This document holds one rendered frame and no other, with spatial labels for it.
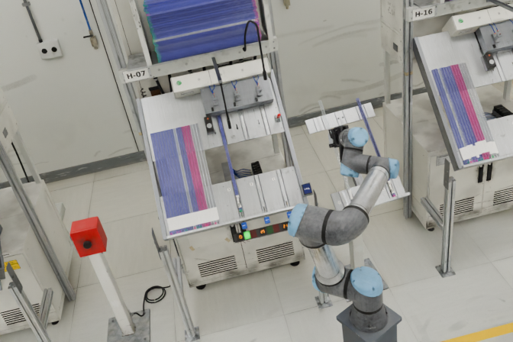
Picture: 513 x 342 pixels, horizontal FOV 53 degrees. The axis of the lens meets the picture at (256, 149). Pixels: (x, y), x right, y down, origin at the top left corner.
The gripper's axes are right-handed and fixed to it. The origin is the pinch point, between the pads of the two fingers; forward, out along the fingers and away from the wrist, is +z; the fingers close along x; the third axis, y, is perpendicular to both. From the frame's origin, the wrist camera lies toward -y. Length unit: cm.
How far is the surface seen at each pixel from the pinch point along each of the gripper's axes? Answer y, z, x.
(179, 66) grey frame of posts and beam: 55, 27, 56
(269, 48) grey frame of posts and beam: 53, 24, 12
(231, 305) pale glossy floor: -76, 70, 62
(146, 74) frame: 55, 29, 72
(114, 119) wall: 57, 205, 109
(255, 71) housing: 44, 27, 21
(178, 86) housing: 46, 30, 59
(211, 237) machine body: -34, 62, 62
